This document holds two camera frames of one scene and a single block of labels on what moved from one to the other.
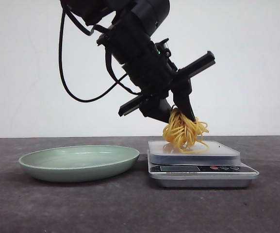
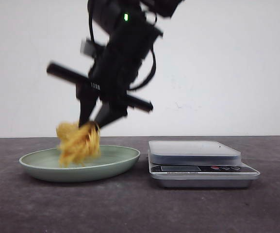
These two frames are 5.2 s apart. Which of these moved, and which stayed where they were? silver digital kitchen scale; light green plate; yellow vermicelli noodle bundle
Moved: yellow vermicelli noodle bundle
Stayed: light green plate; silver digital kitchen scale
